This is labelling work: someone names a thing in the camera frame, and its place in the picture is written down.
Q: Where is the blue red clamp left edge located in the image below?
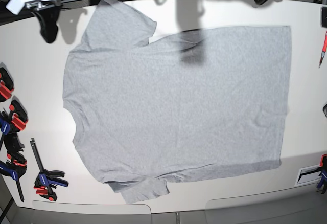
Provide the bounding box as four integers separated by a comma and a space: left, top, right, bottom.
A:
1, 99, 28, 146

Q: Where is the round dark object right edge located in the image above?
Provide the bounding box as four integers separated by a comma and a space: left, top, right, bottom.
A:
322, 104, 327, 117

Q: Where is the blue clamp right edge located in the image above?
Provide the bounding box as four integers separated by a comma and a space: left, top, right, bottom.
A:
316, 154, 327, 194

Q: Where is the dark device right top edge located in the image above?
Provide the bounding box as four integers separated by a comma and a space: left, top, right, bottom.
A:
321, 7, 327, 28

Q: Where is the blue clamp lower left edge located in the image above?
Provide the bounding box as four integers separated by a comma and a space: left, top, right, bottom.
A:
0, 134, 28, 202

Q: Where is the red black clamp top left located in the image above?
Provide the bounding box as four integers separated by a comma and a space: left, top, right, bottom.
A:
1, 63, 14, 102

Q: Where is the red handled screwdriver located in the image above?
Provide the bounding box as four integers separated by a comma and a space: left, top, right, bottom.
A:
318, 33, 327, 68

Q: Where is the grey T-shirt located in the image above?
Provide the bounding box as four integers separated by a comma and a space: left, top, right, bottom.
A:
63, 0, 292, 204

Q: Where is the blue bar clamp on table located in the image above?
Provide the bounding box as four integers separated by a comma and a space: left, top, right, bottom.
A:
30, 138, 69, 202

